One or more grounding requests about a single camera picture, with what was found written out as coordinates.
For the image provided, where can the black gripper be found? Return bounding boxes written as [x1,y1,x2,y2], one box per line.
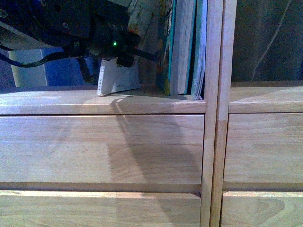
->
[0,0,140,83]

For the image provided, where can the white paperback book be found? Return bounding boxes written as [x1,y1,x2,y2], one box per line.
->
[97,58,140,95]

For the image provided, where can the left wooden shelf cabinet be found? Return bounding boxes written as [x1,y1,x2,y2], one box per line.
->
[0,0,223,227]

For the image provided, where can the wooden shelf cabinet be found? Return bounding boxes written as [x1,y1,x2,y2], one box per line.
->
[210,0,303,227]
[0,0,223,227]

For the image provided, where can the right wooden shelf cabinet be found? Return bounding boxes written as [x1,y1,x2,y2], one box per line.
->
[210,0,303,227]

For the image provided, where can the white blue object behind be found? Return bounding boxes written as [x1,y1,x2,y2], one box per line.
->
[8,49,48,87]

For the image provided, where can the colourful cartoon cover book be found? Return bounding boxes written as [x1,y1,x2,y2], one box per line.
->
[156,0,176,95]

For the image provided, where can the thick teal edged book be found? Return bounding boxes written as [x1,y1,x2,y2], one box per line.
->
[170,0,196,96]

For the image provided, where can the thin teal book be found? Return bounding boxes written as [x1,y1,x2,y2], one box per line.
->
[191,0,208,100]

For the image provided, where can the upper left wooden drawer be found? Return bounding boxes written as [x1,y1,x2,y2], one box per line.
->
[0,114,204,192]

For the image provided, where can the wooden drawer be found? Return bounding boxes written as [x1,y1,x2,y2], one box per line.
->
[223,113,303,191]
[0,190,201,227]
[220,191,303,227]
[0,114,204,192]

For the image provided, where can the lower left wooden drawer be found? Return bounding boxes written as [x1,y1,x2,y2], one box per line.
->
[0,190,201,227]

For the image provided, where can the upper right wooden drawer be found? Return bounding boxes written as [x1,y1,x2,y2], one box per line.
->
[223,113,303,191]

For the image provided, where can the lower right wooden drawer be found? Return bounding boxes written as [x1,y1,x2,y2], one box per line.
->
[220,191,303,227]

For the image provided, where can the black cable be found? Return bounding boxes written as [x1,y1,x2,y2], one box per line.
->
[0,44,71,68]

